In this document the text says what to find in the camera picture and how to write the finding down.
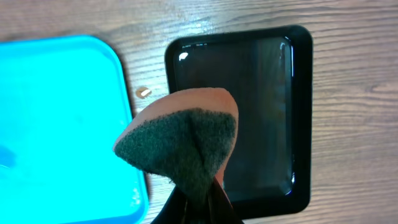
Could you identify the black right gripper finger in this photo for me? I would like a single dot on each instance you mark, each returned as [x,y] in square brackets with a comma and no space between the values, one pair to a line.
[216,210]

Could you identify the red sponge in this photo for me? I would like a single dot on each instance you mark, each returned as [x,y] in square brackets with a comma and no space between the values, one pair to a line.
[187,136]

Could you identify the teal plastic tray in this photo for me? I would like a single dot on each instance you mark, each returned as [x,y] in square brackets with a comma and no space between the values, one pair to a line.
[63,104]

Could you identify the black tray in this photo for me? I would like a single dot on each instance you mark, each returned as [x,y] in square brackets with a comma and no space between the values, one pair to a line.
[269,74]

